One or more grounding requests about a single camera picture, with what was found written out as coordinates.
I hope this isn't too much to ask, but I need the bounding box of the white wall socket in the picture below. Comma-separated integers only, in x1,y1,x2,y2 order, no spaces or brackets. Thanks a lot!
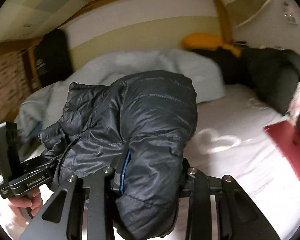
282,2,298,25

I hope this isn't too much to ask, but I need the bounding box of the black coat on bed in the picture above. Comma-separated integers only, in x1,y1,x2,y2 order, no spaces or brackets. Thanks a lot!
192,47,300,115

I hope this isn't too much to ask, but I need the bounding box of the red laptop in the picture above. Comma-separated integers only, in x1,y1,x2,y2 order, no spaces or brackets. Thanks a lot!
263,120,300,181

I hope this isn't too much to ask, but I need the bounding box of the orange pillow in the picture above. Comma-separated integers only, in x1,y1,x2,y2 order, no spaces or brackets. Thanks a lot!
181,33,241,57

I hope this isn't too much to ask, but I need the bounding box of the brown checkered curtain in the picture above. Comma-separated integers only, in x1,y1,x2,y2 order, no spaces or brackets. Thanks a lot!
0,51,31,123

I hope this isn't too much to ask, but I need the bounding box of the black hanging garment bag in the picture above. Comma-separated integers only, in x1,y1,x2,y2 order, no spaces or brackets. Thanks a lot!
34,29,74,87

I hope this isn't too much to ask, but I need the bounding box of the light blue floral duvet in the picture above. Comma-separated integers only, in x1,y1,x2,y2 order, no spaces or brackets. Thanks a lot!
15,49,225,142

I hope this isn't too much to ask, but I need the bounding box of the wooden bunk bed frame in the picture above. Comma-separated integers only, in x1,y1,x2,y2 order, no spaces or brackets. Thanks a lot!
0,0,233,70

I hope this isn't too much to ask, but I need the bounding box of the dark grey puffer jacket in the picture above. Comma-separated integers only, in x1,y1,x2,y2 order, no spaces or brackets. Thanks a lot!
39,70,197,239

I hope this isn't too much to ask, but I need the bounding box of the person's left hand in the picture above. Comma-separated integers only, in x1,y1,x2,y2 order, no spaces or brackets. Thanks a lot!
8,188,43,218

